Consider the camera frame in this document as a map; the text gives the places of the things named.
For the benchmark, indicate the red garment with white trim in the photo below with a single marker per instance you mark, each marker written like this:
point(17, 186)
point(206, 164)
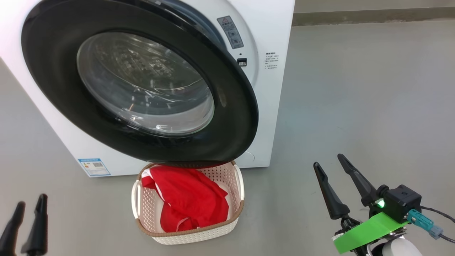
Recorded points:
point(192, 199)

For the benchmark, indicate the white front-loading washing machine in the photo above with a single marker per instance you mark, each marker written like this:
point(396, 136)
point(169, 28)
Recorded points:
point(273, 106)

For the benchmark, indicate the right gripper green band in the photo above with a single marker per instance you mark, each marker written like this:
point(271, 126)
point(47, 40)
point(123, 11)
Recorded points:
point(366, 233)

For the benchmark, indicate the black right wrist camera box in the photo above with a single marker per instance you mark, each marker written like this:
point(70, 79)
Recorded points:
point(401, 202)

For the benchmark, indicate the round black glass washer door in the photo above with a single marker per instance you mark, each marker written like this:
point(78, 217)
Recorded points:
point(53, 71)

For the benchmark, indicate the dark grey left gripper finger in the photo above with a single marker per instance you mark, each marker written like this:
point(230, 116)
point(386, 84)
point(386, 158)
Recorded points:
point(37, 234)
point(10, 234)

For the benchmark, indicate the cream perforated laundry basket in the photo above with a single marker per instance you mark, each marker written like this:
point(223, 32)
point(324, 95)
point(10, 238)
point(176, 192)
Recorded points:
point(149, 213)

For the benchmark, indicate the grey warning sticker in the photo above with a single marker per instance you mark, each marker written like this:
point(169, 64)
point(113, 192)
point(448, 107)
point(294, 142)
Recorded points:
point(230, 32)

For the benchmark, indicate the blue energy label sticker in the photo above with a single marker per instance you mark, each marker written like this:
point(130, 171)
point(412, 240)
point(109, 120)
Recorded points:
point(94, 167)

